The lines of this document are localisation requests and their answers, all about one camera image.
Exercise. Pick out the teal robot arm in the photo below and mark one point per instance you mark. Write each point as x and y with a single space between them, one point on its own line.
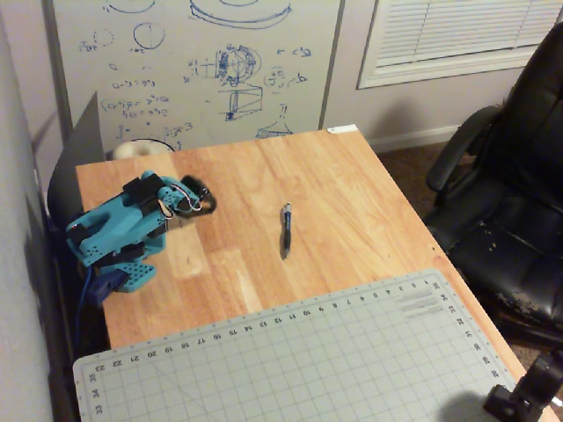
119 220

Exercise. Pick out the white label sticker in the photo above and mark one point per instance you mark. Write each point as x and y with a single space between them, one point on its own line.
343 128

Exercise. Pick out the dark blue table clamp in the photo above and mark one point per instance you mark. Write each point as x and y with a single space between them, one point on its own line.
103 285

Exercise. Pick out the window with white blinds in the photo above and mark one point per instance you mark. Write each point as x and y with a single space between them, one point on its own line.
462 35

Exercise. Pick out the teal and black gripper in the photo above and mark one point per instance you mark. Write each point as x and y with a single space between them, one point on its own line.
199 199

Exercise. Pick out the black leather office chair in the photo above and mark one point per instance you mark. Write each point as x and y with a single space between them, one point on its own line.
506 198

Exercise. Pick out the blue and black pen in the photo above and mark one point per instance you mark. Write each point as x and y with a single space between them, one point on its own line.
287 228

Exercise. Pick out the white round roll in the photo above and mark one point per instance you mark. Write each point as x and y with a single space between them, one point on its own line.
136 148

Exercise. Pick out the grey gridded cutting mat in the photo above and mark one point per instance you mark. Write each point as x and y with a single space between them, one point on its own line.
286 360

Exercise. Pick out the whiteboard with blue drawings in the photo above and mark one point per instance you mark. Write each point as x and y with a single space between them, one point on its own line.
198 66

